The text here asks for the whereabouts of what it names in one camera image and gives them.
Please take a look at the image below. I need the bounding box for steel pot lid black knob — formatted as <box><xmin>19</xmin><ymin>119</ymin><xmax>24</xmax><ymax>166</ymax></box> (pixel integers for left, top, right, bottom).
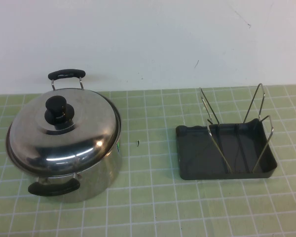
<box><xmin>6</xmin><ymin>86</ymin><xmax>121</xmax><ymax>179</ymax></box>

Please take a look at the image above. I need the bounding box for stainless steel cooking pot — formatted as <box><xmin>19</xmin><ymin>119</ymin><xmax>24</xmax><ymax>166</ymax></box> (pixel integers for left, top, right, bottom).
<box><xmin>5</xmin><ymin>68</ymin><xmax>123</xmax><ymax>203</ymax></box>

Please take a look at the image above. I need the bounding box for green checked tablecloth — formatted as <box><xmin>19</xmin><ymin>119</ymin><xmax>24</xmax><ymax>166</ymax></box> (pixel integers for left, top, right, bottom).
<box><xmin>0</xmin><ymin>84</ymin><xmax>296</xmax><ymax>237</ymax></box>

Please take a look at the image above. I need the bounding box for grey lid rack with wires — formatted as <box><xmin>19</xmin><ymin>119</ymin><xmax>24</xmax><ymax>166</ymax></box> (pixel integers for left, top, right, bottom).
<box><xmin>175</xmin><ymin>83</ymin><xmax>278</xmax><ymax>180</ymax></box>

